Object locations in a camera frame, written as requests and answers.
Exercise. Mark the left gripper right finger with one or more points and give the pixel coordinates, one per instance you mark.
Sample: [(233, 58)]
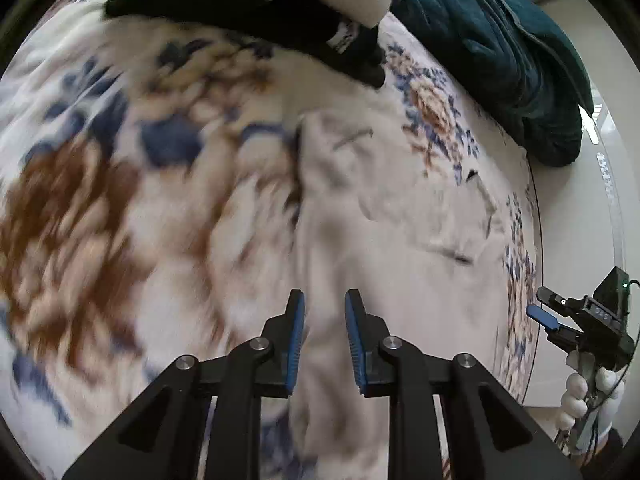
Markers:
[(448, 418)]

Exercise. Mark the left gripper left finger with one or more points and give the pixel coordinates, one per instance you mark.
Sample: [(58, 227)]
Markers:
[(201, 419)]

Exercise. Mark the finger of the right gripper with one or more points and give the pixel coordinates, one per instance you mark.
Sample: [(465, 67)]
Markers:
[(557, 303), (560, 335)]

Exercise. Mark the beige long-sleeve shirt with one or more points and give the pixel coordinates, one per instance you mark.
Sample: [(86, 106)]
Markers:
[(426, 255)]

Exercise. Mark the white gloved right hand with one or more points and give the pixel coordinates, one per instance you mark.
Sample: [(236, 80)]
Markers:
[(610, 389)]

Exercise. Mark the white bed headboard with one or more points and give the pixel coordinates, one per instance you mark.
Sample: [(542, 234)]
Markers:
[(588, 211)]

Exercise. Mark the floral fleece bed blanket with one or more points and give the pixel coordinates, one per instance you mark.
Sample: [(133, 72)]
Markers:
[(150, 193)]

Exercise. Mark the dark teal folded quilt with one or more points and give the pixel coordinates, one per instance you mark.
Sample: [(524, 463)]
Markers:
[(515, 62)]

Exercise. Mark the black folded garment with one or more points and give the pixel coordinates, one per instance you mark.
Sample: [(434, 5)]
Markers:
[(312, 27)]

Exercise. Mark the black camera box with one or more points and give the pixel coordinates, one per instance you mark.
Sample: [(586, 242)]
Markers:
[(613, 292)]

